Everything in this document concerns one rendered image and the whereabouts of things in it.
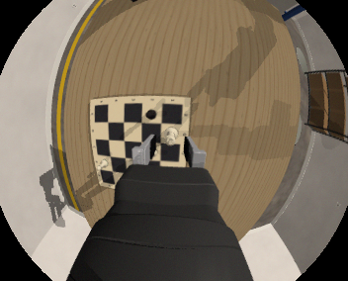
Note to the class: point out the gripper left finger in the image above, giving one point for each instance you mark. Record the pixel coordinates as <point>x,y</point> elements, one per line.
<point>142,154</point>

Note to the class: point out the black chess pawn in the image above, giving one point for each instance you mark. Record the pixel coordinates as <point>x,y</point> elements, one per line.
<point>150,113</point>

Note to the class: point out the black and cream chessboard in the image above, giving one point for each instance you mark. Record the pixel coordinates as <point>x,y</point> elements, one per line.
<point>118,124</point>

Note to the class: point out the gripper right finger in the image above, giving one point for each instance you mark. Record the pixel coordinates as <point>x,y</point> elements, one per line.
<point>195,157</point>

